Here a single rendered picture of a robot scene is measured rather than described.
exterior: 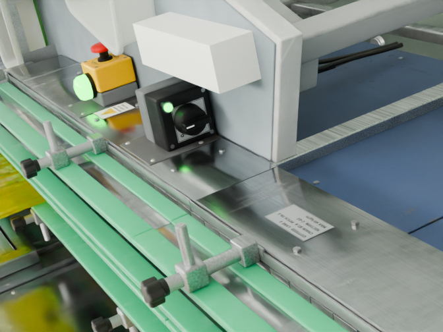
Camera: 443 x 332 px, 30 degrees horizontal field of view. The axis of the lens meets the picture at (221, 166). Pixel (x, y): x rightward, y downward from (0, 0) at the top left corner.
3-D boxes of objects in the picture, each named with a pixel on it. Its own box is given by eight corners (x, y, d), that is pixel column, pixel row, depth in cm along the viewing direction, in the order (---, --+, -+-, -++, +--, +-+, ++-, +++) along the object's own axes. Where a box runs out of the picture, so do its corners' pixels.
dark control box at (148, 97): (195, 120, 126) (146, 139, 123) (184, 72, 123) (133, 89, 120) (221, 134, 119) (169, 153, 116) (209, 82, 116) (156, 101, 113)
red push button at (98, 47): (91, 63, 143) (86, 44, 142) (112, 56, 145) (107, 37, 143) (99, 67, 140) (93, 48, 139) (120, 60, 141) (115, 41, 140)
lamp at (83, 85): (90, 94, 145) (74, 99, 144) (84, 70, 143) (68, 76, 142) (99, 99, 141) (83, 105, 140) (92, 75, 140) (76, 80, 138)
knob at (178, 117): (204, 128, 118) (215, 133, 115) (177, 138, 116) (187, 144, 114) (198, 98, 116) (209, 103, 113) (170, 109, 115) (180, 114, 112)
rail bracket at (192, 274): (248, 249, 91) (140, 298, 86) (236, 190, 88) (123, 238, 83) (267, 263, 88) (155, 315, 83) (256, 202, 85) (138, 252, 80)
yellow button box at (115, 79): (127, 86, 149) (89, 99, 147) (117, 47, 146) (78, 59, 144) (142, 94, 143) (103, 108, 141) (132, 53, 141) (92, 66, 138)
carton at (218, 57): (169, 11, 120) (132, 23, 118) (252, 31, 100) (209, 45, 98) (178, 51, 122) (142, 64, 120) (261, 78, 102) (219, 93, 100)
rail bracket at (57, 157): (102, 145, 130) (22, 174, 125) (91, 101, 127) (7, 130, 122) (111, 151, 127) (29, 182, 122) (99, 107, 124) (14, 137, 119)
